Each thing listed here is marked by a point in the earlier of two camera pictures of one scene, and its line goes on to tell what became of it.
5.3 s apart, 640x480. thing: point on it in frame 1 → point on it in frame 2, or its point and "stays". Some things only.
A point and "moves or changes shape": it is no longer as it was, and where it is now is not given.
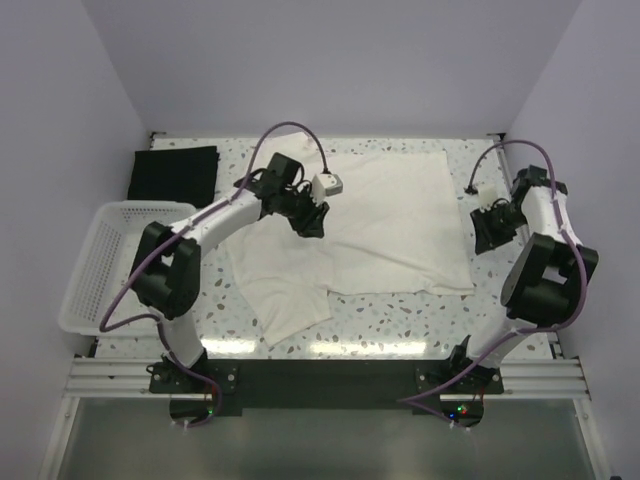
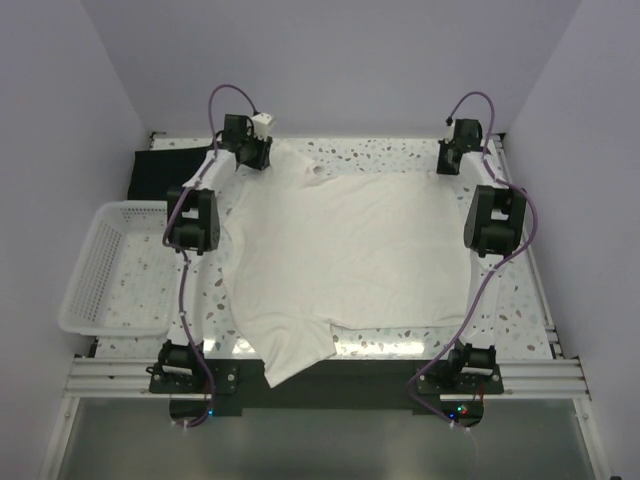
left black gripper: [311, 225] → [263, 161]
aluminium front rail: [524, 379] stays
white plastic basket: [106, 262] stays
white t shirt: [391, 227] moves or changes shape
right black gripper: [485, 238] → [441, 167]
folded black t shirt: [185, 174] stays
